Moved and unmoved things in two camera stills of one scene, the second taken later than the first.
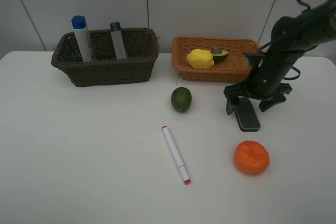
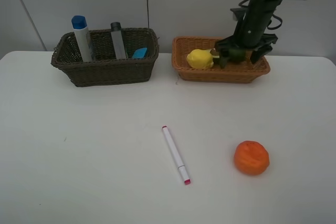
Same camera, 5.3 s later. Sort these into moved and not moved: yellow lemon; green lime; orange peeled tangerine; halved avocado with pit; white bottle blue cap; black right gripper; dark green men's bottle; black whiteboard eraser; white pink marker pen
Moved: black whiteboard eraser; black right gripper; green lime
Not moved: white bottle blue cap; orange peeled tangerine; white pink marker pen; dark green men's bottle; yellow lemon; halved avocado with pit
